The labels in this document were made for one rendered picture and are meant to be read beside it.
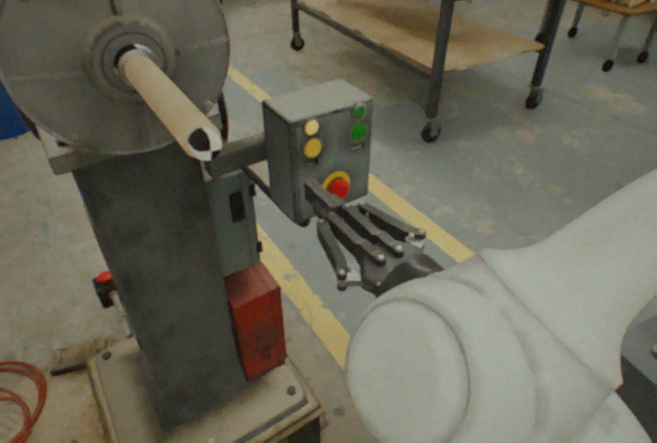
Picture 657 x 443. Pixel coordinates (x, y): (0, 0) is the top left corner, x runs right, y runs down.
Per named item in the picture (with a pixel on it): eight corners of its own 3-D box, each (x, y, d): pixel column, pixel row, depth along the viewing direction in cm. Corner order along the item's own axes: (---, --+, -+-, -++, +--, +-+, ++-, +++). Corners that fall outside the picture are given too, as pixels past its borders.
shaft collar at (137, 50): (115, 85, 52) (109, 44, 50) (157, 82, 55) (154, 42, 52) (119, 92, 51) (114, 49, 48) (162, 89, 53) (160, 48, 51)
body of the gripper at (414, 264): (394, 343, 49) (343, 287, 55) (453, 307, 52) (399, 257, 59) (399, 296, 44) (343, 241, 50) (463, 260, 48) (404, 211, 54)
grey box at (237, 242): (198, 243, 115) (145, 14, 82) (239, 228, 120) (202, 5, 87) (223, 282, 105) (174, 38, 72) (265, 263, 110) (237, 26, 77)
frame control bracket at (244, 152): (203, 168, 81) (199, 149, 78) (298, 138, 89) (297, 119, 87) (212, 179, 78) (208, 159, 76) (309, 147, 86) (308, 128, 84)
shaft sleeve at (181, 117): (126, 85, 51) (122, 56, 49) (156, 83, 53) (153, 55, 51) (183, 160, 39) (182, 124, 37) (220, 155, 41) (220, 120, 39)
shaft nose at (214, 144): (188, 155, 39) (187, 129, 38) (215, 151, 40) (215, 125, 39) (197, 166, 38) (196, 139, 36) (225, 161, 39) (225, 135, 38)
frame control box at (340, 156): (217, 195, 98) (196, 76, 82) (305, 163, 107) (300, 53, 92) (273, 264, 81) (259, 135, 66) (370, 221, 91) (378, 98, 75)
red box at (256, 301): (212, 320, 140) (191, 227, 118) (250, 302, 145) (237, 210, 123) (248, 384, 123) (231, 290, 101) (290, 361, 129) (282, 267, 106)
